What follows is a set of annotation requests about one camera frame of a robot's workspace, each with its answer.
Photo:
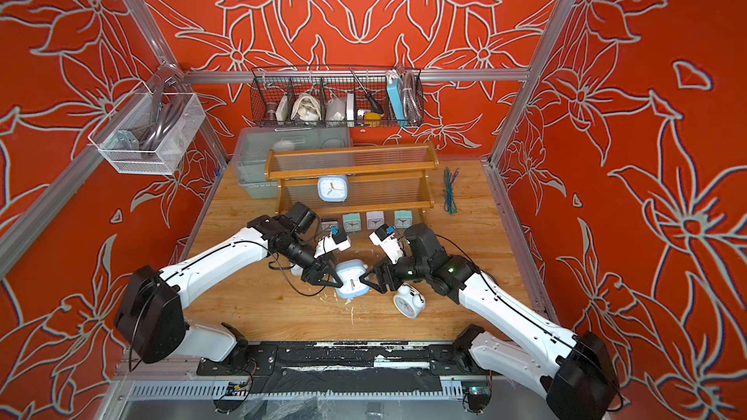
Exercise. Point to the black wire wall basket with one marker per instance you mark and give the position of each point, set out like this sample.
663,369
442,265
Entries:
349,97

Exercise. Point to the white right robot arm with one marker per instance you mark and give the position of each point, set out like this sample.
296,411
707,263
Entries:
574,374

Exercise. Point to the lilac square alarm clock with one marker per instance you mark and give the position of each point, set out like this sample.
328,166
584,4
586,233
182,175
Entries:
374,220

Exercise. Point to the translucent grey storage bin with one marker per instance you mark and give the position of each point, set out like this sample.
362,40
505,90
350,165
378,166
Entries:
254,145

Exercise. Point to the wooden two-tier shelf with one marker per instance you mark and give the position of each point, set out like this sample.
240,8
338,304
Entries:
378,178

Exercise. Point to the mint green square clock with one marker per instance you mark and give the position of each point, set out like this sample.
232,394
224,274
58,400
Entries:
352,222

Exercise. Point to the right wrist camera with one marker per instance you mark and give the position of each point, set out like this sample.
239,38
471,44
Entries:
385,238

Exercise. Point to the blue box in basket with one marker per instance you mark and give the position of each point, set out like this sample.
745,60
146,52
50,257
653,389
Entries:
394,87

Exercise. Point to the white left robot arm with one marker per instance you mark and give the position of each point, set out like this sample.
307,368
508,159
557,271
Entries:
151,315

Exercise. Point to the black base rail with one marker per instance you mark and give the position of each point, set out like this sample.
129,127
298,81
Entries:
441,358

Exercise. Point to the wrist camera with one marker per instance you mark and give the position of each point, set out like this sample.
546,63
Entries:
336,240
385,238

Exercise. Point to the blue rounded square clock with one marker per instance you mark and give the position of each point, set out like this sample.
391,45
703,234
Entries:
332,188

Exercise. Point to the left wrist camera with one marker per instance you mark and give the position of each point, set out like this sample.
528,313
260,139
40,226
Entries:
336,240

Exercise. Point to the green cable ties bundle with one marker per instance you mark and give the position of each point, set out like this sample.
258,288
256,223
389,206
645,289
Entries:
450,177

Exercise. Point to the teal small square clock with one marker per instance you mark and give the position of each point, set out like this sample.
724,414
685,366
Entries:
403,219

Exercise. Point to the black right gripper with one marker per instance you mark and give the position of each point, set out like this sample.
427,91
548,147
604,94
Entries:
386,269

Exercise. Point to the clear small square clock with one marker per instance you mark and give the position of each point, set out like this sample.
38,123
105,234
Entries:
328,224

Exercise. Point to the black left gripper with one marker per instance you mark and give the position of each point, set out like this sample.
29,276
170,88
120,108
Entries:
318,271

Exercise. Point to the white wire wall basket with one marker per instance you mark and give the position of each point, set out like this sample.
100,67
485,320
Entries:
148,132

